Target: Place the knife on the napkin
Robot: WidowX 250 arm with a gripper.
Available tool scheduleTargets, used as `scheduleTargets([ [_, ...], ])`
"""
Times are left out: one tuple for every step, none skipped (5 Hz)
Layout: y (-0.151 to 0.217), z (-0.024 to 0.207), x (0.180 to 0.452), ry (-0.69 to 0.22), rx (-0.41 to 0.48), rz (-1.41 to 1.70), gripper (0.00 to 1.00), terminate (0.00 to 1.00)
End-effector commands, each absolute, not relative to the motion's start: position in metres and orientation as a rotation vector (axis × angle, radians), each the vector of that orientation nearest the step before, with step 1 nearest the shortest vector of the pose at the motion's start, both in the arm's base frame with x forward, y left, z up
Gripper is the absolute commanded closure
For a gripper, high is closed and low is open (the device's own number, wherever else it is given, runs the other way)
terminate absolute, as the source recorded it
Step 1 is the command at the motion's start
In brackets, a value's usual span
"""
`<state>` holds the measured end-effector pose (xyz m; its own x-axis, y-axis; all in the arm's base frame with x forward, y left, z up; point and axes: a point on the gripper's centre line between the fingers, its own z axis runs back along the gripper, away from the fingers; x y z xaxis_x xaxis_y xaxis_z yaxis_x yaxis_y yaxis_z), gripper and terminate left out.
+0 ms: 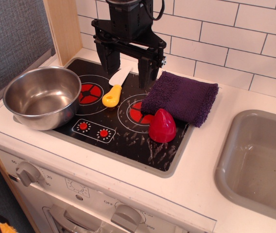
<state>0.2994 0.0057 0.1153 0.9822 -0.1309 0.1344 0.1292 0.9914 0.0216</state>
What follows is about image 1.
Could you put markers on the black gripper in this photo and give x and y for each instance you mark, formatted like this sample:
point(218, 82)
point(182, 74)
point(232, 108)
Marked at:
point(129, 31)

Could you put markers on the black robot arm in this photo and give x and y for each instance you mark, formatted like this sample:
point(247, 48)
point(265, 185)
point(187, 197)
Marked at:
point(128, 3)

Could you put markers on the purple cloth napkin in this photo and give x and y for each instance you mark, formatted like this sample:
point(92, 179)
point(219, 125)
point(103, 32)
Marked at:
point(185, 99)

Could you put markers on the black toy stove top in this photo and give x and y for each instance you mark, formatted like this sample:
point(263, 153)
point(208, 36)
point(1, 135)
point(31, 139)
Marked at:
point(121, 132)

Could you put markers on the red toy strawberry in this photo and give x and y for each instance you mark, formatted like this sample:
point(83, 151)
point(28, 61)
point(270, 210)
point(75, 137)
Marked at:
point(162, 127)

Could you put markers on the stainless steel bowl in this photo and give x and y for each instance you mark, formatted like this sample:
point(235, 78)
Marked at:
point(44, 98)

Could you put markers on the grey timer knob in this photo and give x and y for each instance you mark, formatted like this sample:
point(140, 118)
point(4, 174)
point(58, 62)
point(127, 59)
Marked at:
point(27, 173)

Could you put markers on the grey oven knob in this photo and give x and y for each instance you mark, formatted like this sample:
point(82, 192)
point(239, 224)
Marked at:
point(127, 218)

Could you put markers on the grey toy sink basin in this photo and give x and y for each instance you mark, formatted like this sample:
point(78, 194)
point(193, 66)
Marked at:
point(246, 171)

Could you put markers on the yellow handled toy knife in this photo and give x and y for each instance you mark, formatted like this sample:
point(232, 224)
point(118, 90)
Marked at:
point(112, 97)

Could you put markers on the wooden post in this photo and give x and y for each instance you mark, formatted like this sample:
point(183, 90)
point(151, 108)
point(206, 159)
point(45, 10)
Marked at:
point(64, 26)

